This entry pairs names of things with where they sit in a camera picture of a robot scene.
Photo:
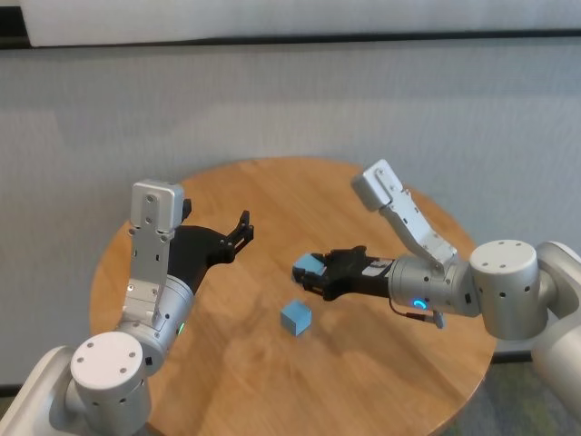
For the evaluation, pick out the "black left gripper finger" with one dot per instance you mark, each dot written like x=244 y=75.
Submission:
x=186 y=211
x=238 y=238

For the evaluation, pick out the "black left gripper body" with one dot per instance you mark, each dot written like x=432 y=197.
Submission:
x=195 y=250

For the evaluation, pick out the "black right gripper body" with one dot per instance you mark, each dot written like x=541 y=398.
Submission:
x=358 y=272

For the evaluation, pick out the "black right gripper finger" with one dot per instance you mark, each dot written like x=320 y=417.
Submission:
x=329 y=256
x=313 y=284

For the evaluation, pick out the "blue cube block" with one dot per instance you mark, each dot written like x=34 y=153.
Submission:
x=309 y=264
x=296 y=318

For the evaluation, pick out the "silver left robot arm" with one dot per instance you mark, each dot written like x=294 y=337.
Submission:
x=109 y=363

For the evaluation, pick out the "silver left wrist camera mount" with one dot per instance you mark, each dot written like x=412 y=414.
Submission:
x=154 y=204

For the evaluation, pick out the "black horizontal rail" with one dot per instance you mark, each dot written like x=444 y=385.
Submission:
x=290 y=40

